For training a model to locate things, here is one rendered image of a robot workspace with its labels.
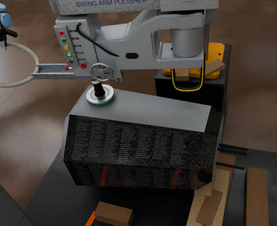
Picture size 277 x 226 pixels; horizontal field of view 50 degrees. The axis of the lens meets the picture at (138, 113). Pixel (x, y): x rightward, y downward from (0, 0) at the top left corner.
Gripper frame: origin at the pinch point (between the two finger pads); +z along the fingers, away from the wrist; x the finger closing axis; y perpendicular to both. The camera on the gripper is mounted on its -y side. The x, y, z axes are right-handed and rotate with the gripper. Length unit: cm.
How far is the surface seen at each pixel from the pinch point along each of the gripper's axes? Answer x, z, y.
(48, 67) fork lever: 33.7, -8.1, -26.2
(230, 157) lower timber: 118, 33, -170
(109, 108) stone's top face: 73, 0, -64
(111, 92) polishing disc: 62, -5, -68
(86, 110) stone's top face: 67, 7, -48
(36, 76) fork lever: 41.3, -7.0, -17.1
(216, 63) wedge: 57, -25, -159
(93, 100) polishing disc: 64, -1, -54
